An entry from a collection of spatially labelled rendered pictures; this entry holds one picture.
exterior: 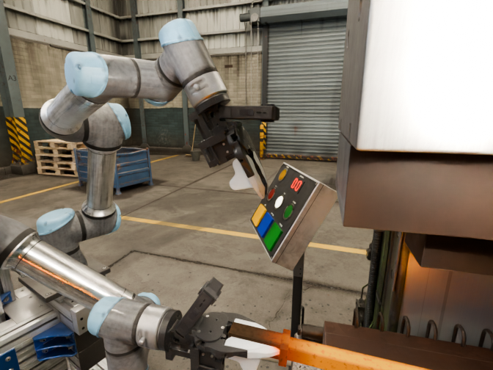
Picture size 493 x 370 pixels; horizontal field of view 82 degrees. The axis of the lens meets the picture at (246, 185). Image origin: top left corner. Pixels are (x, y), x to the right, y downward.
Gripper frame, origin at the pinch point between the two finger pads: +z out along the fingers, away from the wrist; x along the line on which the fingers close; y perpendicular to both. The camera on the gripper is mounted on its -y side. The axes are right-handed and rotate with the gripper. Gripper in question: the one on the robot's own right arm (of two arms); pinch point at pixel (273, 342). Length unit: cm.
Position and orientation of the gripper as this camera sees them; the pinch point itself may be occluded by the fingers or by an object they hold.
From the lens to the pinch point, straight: 55.9
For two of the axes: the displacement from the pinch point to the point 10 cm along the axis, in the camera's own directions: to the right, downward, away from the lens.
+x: -2.5, 2.4, -9.4
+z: 9.7, 0.8, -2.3
